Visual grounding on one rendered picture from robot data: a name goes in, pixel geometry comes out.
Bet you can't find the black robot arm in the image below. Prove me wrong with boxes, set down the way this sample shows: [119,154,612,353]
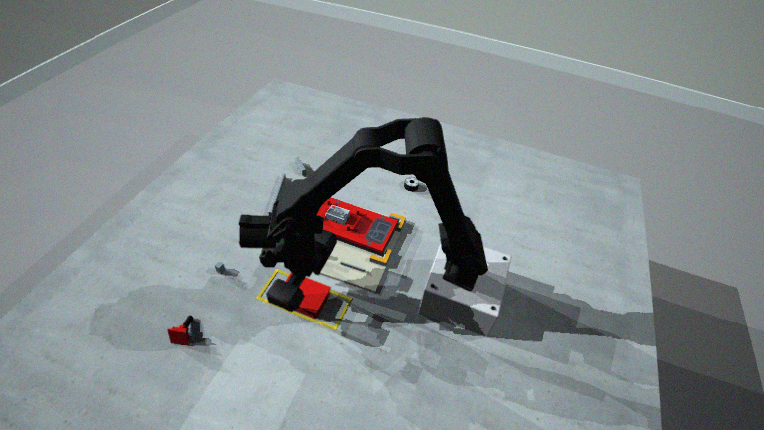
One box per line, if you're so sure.
[239,117,488,291]

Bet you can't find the small black toy tyre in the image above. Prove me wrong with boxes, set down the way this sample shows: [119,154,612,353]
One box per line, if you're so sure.
[404,177,419,191]

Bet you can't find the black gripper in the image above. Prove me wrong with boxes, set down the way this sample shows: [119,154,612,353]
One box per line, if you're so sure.
[266,230,337,312]

